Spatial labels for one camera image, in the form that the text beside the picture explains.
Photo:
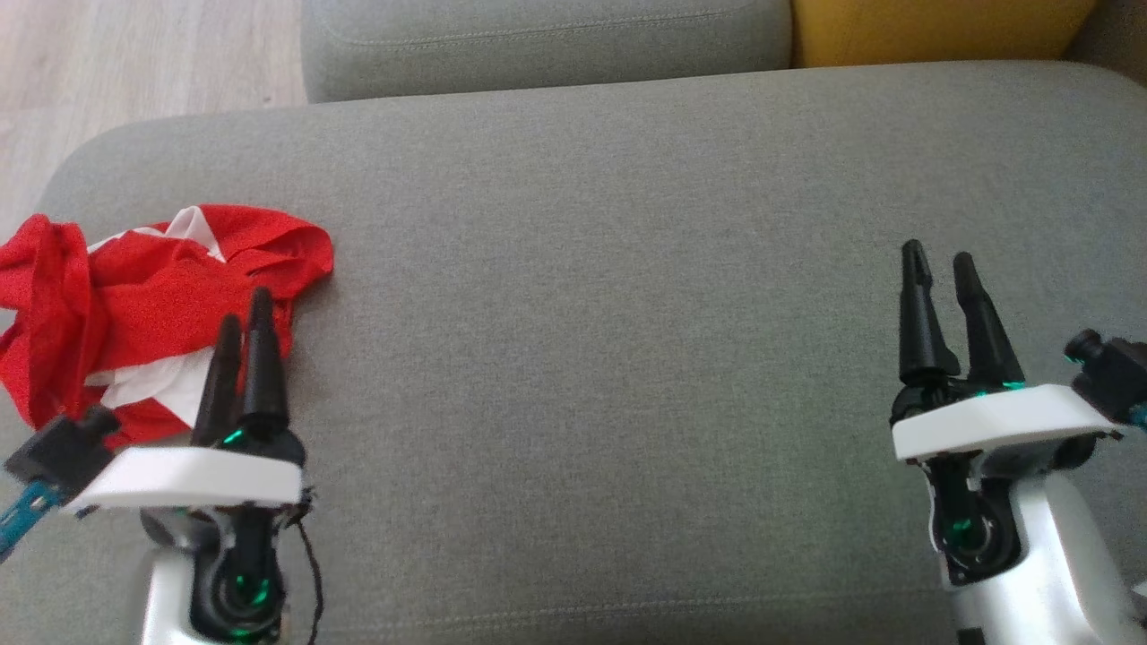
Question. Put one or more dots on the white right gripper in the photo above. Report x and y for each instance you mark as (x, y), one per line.
(995, 423)

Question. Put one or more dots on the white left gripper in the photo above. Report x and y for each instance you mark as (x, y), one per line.
(188, 477)

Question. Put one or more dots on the red white basketball jersey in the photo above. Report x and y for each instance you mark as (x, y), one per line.
(45, 296)

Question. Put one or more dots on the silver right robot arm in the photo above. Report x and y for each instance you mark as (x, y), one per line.
(1048, 555)

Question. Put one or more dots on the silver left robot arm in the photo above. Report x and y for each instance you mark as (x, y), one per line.
(175, 591)

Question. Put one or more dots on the yellow pillow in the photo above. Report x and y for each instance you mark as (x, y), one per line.
(932, 31)

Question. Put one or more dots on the grey sofa corner cushion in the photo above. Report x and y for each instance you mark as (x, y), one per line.
(1116, 36)

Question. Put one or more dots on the grey sofa seat cushion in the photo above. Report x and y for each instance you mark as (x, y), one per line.
(591, 313)

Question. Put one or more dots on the grey sofa back cushion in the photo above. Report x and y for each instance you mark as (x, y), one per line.
(538, 45)

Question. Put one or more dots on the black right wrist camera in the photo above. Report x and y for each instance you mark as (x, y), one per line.
(1111, 367)

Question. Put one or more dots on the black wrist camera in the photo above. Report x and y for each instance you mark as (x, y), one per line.
(58, 448)
(1111, 367)

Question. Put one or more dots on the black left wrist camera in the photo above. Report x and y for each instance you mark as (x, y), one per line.
(58, 448)

